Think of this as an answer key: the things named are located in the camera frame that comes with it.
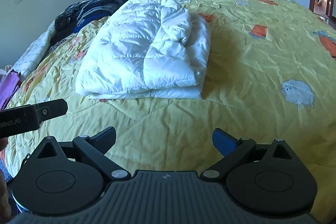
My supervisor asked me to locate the white puffer jacket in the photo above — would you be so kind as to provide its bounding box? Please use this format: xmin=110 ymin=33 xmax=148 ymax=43
xmin=75 ymin=0 xmax=211 ymax=100

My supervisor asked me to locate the dark striped clothes pile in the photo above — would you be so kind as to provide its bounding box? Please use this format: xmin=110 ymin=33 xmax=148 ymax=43
xmin=50 ymin=0 xmax=128 ymax=46

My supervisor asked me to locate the person's left hand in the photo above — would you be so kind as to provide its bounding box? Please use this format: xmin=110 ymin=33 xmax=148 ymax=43
xmin=0 ymin=138 xmax=13 ymax=224

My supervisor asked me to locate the purple garment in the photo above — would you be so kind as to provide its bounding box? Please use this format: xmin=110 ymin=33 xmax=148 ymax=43
xmin=0 ymin=70 xmax=22 ymax=110

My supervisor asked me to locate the white quilted blanket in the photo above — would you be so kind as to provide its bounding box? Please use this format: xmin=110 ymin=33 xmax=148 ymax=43
xmin=12 ymin=21 xmax=56 ymax=82

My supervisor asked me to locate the yellow cartoon bedspread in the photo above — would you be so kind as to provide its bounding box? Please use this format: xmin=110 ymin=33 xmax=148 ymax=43
xmin=2 ymin=0 xmax=335 ymax=223

